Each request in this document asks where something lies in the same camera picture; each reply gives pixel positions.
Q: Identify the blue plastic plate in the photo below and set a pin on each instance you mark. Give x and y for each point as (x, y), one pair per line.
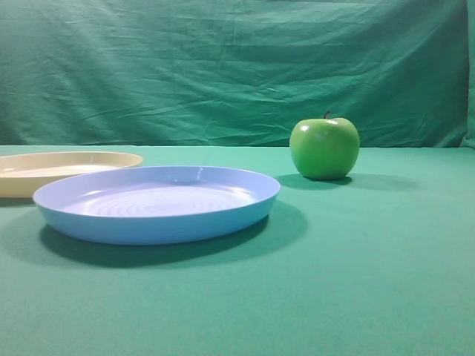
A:
(157, 205)

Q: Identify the yellow plastic plate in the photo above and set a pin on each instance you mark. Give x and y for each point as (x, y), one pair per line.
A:
(23, 174)

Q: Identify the green apple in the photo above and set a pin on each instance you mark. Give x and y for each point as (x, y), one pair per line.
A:
(324, 148)

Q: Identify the green table cloth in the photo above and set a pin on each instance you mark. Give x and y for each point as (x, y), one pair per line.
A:
(379, 264)

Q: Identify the green backdrop cloth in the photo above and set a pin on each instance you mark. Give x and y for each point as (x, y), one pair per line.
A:
(235, 73)

